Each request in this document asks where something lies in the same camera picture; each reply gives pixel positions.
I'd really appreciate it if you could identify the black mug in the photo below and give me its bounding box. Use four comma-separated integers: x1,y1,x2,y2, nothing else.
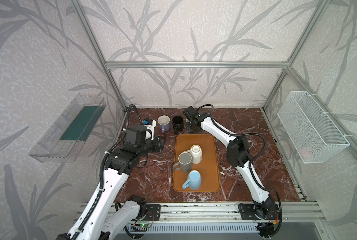
172,116,184,135

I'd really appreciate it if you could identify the lavender purple mug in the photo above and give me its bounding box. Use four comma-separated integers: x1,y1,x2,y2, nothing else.
157,115,170,133

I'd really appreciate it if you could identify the grey mug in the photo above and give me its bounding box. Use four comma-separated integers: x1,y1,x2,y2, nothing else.
173,151,193,173

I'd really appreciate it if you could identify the large light blue mug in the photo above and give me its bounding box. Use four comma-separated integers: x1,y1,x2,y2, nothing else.
182,170,202,190

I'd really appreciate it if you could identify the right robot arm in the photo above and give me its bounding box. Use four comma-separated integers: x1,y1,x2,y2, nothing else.
184,104,282,222

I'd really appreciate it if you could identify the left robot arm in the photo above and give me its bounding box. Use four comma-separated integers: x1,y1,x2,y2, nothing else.
57,119,164,240

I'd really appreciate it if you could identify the white faceted mug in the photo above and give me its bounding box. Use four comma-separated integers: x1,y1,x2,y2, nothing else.
186,145,203,164

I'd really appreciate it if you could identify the orange brown tray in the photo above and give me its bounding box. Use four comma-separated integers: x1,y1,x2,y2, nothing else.
172,135,221,192

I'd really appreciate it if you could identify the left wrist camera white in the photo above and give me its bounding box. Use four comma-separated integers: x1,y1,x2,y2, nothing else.
141,118,156,140

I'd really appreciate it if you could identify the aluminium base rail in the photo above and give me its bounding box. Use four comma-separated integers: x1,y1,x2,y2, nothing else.
147,202,326,224

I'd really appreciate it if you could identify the clear plastic wall bin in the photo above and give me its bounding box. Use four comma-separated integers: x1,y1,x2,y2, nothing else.
28,94,106,163

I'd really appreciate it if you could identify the white wire mesh basket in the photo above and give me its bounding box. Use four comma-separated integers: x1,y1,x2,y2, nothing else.
278,91,350,164

